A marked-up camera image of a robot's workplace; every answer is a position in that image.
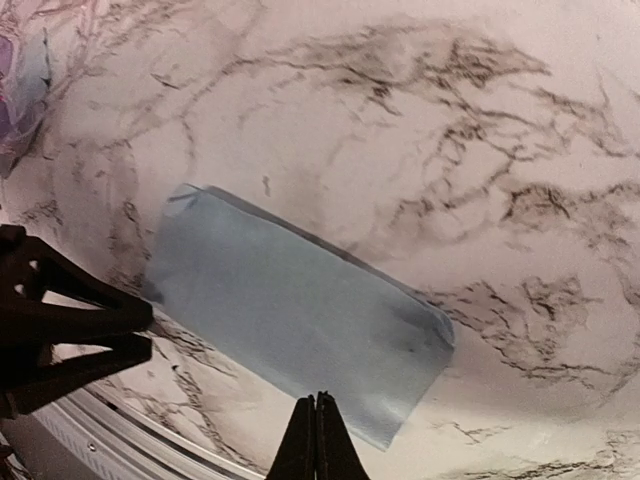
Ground front aluminium rail base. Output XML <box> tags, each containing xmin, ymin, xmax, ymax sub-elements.
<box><xmin>1</xmin><ymin>388</ymin><xmax>263</xmax><ymax>479</ymax></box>

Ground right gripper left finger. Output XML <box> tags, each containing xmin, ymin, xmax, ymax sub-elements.
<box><xmin>266</xmin><ymin>395</ymin><xmax>316</xmax><ymax>480</ymax></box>

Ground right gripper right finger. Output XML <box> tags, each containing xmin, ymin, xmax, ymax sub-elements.
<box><xmin>315</xmin><ymin>392</ymin><xmax>370</xmax><ymax>480</ymax></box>

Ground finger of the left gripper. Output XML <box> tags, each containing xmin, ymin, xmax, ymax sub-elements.
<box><xmin>1</xmin><ymin>224</ymin><xmax>153</xmax><ymax>347</ymax></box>
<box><xmin>1</xmin><ymin>334</ymin><xmax>152</xmax><ymax>416</ymax></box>

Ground clear purple lens sunglasses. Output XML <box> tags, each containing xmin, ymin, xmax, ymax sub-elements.
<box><xmin>1</xmin><ymin>35</ymin><xmax>39</xmax><ymax>178</ymax></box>

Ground blue cleaning cloth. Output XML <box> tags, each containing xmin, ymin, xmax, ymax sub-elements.
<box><xmin>14</xmin><ymin>29</ymin><xmax>52</xmax><ymax>125</ymax></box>
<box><xmin>143</xmin><ymin>184</ymin><xmax>455</xmax><ymax>450</ymax></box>

